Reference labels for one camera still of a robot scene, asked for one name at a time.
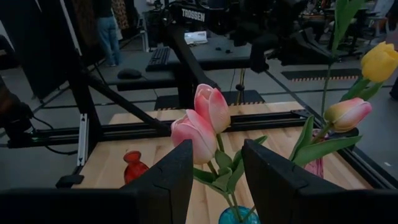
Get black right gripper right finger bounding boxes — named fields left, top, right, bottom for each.
left=241, top=139, right=398, bottom=224

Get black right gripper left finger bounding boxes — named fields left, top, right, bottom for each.
left=0, top=139, right=195, bottom=224

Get red glass vase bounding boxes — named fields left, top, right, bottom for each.
left=123, top=150, right=150, bottom=185

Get pink glass vase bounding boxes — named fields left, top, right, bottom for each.
left=303, top=129, right=326, bottom=180

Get blue glass vase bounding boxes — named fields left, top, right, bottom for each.
left=218, top=205, right=261, bottom=224

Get black tripod stand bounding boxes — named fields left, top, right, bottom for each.
left=234, top=68, right=246, bottom=103

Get grey desk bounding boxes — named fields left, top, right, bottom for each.
left=99, top=34, right=252, bottom=93

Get white label card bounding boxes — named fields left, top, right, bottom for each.
left=183, top=30, right=208, bottom=45

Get black computer mouse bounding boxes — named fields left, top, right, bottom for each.
left=116, top=68, right=143, bottom=80

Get black keyboard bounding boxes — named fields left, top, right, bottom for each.
left=145, top=46, right=171, bottom=72

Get person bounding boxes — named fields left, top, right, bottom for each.
left=93, top=0, right=123, bottom=67

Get black partition panel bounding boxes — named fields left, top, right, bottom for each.
left=0, top=0, right=78, bottom=100

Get silver aluminium bracket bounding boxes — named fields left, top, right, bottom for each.
left=76, top=113, right=90, bottom=167

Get black frame diagonal brace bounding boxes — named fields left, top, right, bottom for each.
left=88, top=74, right=172, bottom=134

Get black frame upright post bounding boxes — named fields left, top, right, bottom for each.
left=63, top=46, right=103, bottom=158
left=167, top=23, right=220, bottom=110

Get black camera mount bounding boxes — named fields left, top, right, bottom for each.
left=0, top=76, right=37, bottom=149

